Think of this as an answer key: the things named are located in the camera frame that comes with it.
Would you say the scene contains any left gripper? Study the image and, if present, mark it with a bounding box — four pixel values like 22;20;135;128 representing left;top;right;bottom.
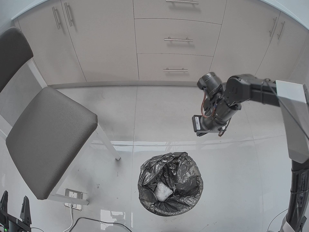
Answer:
0;190;33;232

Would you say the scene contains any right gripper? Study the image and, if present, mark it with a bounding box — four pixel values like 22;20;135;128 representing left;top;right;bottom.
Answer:
192;103;241;132

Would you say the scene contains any black plastic bag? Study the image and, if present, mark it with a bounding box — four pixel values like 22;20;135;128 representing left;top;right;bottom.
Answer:
138;152;204;217

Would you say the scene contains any clear plastic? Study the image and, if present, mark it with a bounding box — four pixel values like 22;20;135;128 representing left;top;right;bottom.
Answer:
154;181;173;202

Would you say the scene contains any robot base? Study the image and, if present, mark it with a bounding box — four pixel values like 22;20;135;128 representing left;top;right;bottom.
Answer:
281;222;298;232

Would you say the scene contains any grey padded chair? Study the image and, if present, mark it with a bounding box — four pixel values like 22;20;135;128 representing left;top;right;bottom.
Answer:
0;27;121;206

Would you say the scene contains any beige cabinet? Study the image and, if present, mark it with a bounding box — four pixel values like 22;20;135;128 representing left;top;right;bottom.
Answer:
12;0;309;90

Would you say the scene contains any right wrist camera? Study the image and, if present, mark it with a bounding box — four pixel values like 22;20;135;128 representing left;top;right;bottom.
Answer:
196;125;228;138

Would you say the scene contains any white cable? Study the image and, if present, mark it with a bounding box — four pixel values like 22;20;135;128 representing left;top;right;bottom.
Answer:
64;202;74;232

